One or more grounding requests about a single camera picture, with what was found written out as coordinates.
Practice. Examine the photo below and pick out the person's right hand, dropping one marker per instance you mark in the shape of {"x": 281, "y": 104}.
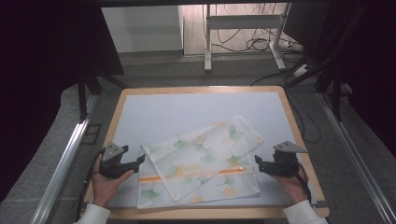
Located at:
{"x": 291, "y": 186}

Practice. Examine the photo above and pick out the white table mat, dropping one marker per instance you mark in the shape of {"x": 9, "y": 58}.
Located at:
{"x": 174, "y": 115}

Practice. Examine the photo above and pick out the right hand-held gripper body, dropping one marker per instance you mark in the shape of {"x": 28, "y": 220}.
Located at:
{"x": 285, "y": 163}

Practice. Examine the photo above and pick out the person's left hand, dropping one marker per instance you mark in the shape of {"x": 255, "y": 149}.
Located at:
{"x": 104, "y": 186}

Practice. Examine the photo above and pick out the black curtain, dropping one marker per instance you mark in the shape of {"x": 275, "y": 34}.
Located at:
{"x": 40, "y": 77}
{"x": 370, "y": 62}

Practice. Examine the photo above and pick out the white power strip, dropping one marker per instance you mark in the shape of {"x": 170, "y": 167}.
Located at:
{"x": 291, "y": 46}
{"x": 301, "y": 70}

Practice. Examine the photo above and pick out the black metal stand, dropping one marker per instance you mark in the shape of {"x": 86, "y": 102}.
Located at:
{"x": 82, "y": 99}
{"x": 335, "y": 99}

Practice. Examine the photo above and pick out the white cabinet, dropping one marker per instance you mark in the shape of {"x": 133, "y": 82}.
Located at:
{"x": 140, "y": 28}

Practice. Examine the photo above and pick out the dark floor socket plate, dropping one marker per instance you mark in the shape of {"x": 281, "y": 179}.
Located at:
{"x": 91, "y": 133}

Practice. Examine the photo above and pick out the aluminium rail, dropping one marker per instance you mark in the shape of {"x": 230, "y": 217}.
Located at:
{"x": 62, "y": 168}
{"x": 358, "y": 161}

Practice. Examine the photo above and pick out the leaf print pillowcase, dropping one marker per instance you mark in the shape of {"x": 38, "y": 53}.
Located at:
{"x": 199, "y": 161}

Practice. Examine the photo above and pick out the white desk frame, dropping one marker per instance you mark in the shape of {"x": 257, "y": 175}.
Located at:
{"x": 243, "y": 21}

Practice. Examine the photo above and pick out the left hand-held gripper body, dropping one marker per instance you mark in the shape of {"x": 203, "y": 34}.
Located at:
{"x": 109, "y": 161}

